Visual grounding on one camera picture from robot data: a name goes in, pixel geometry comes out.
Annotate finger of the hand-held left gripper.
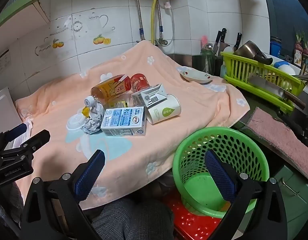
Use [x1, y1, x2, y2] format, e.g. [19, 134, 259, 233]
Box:
[0, 122, 28, 151]
[20, 129, 51, 153]

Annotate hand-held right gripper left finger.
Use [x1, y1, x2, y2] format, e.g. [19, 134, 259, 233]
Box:
[20, 149, 106, 240]

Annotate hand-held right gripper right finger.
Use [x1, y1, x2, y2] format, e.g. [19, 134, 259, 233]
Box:
[205, 149, 288, 240]

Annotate green plastic basket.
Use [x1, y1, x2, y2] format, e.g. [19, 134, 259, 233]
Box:
[173, 127, 269, 218]

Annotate white plastic bag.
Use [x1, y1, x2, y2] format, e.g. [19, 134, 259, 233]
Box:
[9, 119, 34, 148]

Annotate white board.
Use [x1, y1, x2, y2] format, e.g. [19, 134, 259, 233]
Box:
[0, 87, 20, 135]

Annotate white plastic cup lid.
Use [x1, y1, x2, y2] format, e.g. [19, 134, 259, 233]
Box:
[66, 114, 85, 132]

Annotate crumpled paper ball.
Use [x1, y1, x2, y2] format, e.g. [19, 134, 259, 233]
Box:
[81, 104, 105, 135]

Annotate red plastic stool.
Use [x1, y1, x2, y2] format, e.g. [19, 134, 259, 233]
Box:
[161, 190, 234, 240]

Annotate blue and white milk carton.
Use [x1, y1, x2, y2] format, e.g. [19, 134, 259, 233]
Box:
[100, 106, 146, 137]

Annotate clear bottle yellow green label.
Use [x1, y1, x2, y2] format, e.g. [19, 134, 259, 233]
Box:
[84, 95, 134, 113]

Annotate person's leg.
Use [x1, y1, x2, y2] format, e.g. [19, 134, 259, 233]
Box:
[91, 197, 174, 240]

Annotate peach floral towel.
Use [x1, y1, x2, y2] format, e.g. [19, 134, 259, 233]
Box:
[15, 40, 251, 210]

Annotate pink cleaning cloth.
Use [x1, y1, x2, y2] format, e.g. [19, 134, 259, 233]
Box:
[240, 107, 308, 183]

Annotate green base cabinet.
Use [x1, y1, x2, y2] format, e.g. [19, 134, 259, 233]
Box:
[270, 161, 308, 230]

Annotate white paper cup green leaf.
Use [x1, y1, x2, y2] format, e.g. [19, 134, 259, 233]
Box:
[146, 94, 182, 125]

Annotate amber plastic bottle orange label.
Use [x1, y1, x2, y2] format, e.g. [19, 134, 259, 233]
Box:
[91, 74, 131, 103]

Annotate red paper cup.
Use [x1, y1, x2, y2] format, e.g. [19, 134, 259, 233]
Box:
[130, 73, 151, 92]

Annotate green dish rack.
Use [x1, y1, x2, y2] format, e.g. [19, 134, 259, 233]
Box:
[220, 51, 306, 113]

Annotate white bowl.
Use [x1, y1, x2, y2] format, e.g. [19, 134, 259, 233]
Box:
[278, 64, 296, 76]

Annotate blue jar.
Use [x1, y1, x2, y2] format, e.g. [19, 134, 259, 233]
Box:
[270, 36, 282, 58]

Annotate potted plants in jars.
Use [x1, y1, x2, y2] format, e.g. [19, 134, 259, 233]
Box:
[293, 31, 308, 68]

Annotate steel cleaver wooden handle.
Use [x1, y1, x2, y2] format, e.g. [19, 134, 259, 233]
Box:
[248, 75, 306, 110]

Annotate green wall cabinet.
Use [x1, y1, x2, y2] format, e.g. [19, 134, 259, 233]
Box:
[0, 0, 50, 32]

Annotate metal pot black handle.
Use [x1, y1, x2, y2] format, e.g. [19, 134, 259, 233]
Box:
[233, 40, 273, 65]

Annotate thin white hose loop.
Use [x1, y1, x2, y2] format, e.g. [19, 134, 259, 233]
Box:
[164, 2, 175, 46]

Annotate steel water hose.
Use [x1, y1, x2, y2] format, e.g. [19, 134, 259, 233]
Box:
[127, 0, 146, 42]

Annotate braided steel hose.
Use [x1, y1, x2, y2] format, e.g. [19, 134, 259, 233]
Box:
[156, 0, 169, 47]

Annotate yellow gas hose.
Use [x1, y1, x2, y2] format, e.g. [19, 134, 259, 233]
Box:
[150, 0, 159, 45]

